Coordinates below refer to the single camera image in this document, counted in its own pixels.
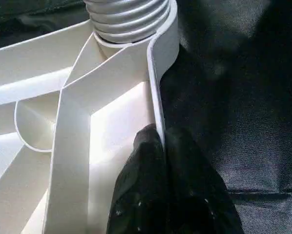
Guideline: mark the white plastic table top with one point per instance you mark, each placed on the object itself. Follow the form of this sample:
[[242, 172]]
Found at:
[[63, 122]]

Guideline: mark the black work mat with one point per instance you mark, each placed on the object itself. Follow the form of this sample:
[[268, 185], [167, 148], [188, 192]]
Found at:
[[243, 97]]

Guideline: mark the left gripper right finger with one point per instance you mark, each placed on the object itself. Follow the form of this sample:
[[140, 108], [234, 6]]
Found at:
[[195, 190]]

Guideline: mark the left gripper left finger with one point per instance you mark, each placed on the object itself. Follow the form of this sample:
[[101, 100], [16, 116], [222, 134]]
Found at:
[[138, 190]]

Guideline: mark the white plastic table leg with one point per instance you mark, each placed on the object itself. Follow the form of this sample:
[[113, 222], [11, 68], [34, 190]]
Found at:
[[129, 19]]

